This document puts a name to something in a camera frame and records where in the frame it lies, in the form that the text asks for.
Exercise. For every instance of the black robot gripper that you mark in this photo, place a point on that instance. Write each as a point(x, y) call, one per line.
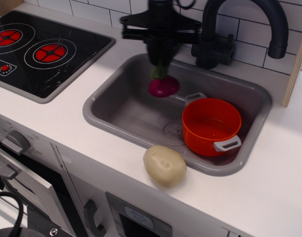
point(160, 22)

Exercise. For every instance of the purple toy beet green leaves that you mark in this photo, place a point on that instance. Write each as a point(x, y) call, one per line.
point(162, 85)

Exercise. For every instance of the grey plastic sink basin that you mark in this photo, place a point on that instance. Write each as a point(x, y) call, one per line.
point(123, 106)

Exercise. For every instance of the dark grey toy faucet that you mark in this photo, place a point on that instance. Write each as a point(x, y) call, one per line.
point(210, 52)

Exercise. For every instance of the beige toy potato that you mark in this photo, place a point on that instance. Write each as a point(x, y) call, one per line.
point(165, 166)

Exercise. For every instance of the black toy stove top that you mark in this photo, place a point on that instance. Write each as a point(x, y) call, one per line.
point(39, 58)

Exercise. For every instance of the light wooden side panel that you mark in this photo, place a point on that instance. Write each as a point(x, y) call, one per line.
point(294, 16)

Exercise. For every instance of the grey oven knob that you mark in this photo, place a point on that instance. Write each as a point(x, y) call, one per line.
point(16, 142)

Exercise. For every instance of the toy oven door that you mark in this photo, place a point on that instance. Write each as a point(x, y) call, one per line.
point(36, 191)

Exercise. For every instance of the orange toy pot grey handles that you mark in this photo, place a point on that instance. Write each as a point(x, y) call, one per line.
point(210, 125)

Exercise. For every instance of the grey cabinet door handle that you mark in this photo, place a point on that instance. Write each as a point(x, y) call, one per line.
point(90, 209)

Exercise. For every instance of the grey oven door handle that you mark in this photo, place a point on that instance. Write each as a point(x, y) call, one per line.
point(7, 173)

